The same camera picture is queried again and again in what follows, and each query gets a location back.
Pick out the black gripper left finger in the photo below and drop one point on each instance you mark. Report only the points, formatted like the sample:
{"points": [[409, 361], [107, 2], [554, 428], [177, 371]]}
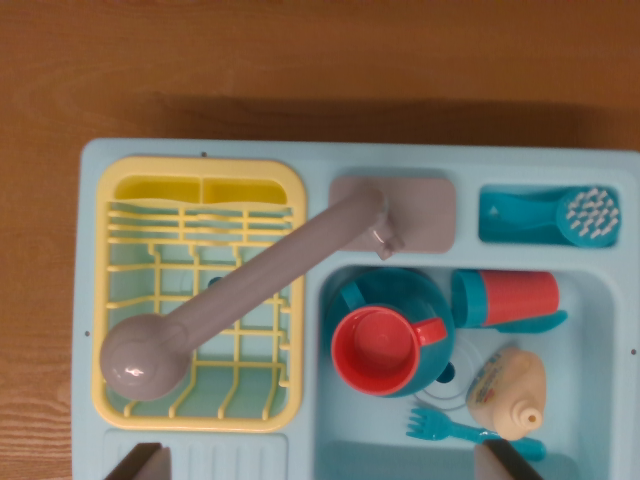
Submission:
{"points": [[145, 465]]}

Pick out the teal toy fork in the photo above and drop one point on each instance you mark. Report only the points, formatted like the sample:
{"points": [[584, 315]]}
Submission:
{"points": [[450, 430]]}

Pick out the red toy mug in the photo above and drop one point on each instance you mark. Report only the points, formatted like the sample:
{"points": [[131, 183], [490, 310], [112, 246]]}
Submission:
{"points": [[375, 350]]}

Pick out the teal dish brush white bristles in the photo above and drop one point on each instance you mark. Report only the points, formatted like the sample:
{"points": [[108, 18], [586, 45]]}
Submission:
{"points": [[590, 210]]}

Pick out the teal toy tumbler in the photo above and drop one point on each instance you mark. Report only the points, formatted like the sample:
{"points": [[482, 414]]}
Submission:
{"points": [[467, 300]]}

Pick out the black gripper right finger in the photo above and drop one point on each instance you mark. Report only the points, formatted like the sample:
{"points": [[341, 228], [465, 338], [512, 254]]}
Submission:
{"points": [[500, 465]]}

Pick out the red toy tumbler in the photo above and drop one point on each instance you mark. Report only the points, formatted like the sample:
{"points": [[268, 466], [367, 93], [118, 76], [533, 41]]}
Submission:
{"points": [[520, 297]]}

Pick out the teal toy knife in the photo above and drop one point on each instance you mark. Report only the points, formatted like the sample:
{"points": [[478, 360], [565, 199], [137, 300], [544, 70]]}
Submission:
{"points": [[540, 324]]}

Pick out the cream detergent bottle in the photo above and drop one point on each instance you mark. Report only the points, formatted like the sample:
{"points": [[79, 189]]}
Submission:
{"points": [[515, 390]]}

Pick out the grey toy faucet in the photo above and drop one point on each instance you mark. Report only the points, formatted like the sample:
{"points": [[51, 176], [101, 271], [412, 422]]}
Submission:
{"points": [[250, 280]]}

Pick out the yellow plastic dish rack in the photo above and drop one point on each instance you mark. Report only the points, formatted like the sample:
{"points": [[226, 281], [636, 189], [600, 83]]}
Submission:
{"points": [[150, 172]]}

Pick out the teal toy plate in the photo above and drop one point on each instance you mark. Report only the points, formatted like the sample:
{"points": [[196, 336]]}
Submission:
{"points": [[400, 290]]}

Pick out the light blue toy sink unit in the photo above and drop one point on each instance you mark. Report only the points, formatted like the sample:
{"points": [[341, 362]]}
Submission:
{"points": [[310, 160]]}

